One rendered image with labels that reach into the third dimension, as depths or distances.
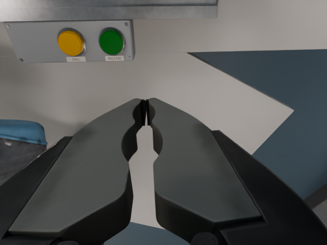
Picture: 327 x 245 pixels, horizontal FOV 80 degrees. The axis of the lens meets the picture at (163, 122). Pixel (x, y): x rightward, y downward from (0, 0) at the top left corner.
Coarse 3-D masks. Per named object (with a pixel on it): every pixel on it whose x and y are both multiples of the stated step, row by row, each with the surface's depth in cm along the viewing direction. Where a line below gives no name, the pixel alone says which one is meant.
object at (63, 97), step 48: (0, 96) 50; (48, 96) 50; (96, 96) 51; (144, 96) 52; (192, 96) 53; (240, 96) 54; (48, 144) 59; (144, 144) 61; (240, 144) 63; (144, 192) 73
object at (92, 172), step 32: (96, 128) 8; (128, 128) 8; (64, 160) 7; (96, 160) 7; (128, 160) 9; (64, 192) 6; (96, 192) 6; (128, 192) 6; (32, 224) 5; (64, 224) 5; (96, 224) 5
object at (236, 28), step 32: (224, 0) 41; (256, 0) 41; (288, 0) 42; (320, 0) 42; (0, 32) 42; (160, 32) 44; (192, 32) 44; (224, 32) 44; (256, 32) 45; (288, 32) 45; (320, 32) 46
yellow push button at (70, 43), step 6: (60, 36) 33; (66, 36) 33; (72, 36) 33; (78, 36) 33; (60, 42) 33; (66, 42) 33; (72, 42) 33; (78, 42) 34; (60, 48) 34; (66, 48) 34; (72, 48) 34; (78, 48) 34; (72, 54) 35
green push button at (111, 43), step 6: (108, 30) 33; (102, 36) 33; (108, 36) 33; (114, 36) 33; (120, 36) 34; (102, 42) 34; (108, 42) 34; (114, 42) 34; (120, 42) 34; (102, 48) 34; (108, 48) 34; (114, 48) 34; (120, 48) 34; (114, 54) 35
